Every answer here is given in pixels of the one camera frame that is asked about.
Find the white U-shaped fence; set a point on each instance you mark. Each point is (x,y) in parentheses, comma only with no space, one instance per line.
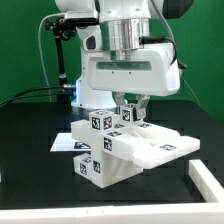
(210,212)

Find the white tagged nut cube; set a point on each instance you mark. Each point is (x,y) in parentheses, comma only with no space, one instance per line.
(101,120)
(128,113)

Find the black camera stand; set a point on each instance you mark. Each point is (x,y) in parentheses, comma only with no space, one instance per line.
(62,31)

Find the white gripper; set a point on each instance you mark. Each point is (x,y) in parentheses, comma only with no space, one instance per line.
(149,71)

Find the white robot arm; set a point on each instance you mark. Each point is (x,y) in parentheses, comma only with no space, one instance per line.
(119,55)

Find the white chair seat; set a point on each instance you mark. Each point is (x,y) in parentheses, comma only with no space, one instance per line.
(108,169)

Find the silver camera on stand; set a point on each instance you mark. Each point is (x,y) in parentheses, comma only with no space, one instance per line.
(89,16)

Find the white chair back frame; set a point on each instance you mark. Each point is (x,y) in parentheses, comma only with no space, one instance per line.
(145,145)

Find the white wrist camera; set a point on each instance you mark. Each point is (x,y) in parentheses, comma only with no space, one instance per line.
(93,42)

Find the white base tag plate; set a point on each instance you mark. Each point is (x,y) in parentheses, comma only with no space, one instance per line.
(64,142)

